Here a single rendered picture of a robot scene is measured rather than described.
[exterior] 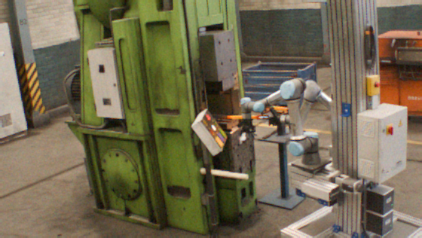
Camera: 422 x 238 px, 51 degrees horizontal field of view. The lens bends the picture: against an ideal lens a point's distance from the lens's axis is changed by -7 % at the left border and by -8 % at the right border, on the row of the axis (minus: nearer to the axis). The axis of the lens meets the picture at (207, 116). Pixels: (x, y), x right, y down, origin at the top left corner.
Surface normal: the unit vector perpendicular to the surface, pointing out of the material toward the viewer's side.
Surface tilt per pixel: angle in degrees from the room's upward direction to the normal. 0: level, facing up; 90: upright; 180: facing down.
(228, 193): 90
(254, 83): 89
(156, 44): 89
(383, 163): 91
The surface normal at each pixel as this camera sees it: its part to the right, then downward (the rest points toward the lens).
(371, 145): -0.81, 0.24
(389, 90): -0.63, 0.28
